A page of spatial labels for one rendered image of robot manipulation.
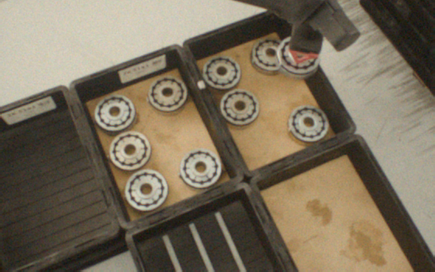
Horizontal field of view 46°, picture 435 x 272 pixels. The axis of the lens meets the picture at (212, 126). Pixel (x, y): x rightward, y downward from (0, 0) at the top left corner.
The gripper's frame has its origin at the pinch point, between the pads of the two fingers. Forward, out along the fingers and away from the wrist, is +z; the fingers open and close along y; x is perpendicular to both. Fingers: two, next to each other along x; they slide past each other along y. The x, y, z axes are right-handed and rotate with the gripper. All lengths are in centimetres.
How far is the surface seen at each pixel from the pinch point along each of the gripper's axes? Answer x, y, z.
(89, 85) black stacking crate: 48, -14, 16
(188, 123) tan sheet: 22.1, -14.8, 21.9
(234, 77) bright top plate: 13.3, -0.1, 18.4
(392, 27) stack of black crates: -45, 73, 73
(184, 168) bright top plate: 19.9, -27.7, 19.2
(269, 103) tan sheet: 2.9, -4.0, 20.9
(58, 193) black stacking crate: 48, -40, 24
